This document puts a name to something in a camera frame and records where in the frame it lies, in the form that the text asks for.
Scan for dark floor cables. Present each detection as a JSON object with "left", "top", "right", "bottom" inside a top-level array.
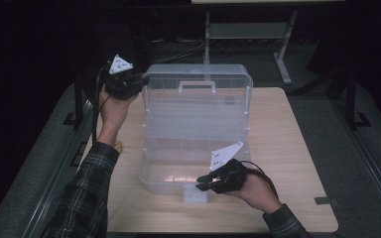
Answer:
[{"left": 150, "top": 38, "right": 206, "bottom": 65}]

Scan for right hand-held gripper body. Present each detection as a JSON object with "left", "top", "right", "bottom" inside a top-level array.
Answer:
[{"left": 208, "top": 141, "right": 250, "bottom": 194}]

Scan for black frame post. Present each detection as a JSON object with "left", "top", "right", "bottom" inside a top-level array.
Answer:
[
  {"left": 344, "top": 67, "right": 372, "bottom": 131},
  {"left": 63, "top": 72, "right": 84, "bottom": 127}
]

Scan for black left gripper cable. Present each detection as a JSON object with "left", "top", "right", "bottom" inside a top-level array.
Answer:
[{"left": 91, "top": 62, "right": 112, "bottom": 145}]

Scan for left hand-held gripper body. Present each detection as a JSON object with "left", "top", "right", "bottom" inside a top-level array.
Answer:
[{"left": 104, "top": 54, "right": 143, "bottom": 101}]

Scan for clear plastic storage box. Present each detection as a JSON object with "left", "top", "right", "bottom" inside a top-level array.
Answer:
[{"left": 138, "top": 62, "right": 255, "bottom": 204}]

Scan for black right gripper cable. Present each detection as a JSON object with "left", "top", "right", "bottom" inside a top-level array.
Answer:
[{"left": 240, "top": 160, "right": 281, "bottom": 199}]

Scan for person's left hand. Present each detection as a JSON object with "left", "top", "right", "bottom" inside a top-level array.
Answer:
[{"left": 98, "top": 86, "right": 139, "bottom": 137}]

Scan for grey metal stand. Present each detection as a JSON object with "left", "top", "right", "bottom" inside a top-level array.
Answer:
[{"left": 202, "top": 9, "right": 299, "bottom": 85}]

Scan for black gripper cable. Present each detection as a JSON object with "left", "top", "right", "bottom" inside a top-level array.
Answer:
[
  {"left": 240, "top": 160, "right": 281, "bottom": 199},
  {"left": 91, "top": 62, "right": 112, "bottom": 145}
]

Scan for metal side rail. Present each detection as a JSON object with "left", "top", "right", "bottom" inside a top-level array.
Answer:
[
  {"left": 21, "top": 98, "right": 95, "bottom": 238},
  {"left": 331, "top": 98, "right": 381, "bottom": 230}
]

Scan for grey tape strip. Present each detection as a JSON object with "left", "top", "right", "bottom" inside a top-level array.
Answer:
[{"left": 314, "top": 196, "right": 339, "bottom": 206}]

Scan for person's right hand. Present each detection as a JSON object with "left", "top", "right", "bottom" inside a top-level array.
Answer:
[{"left": 224, "top": 170, "right": 284, "bottom": 214}]

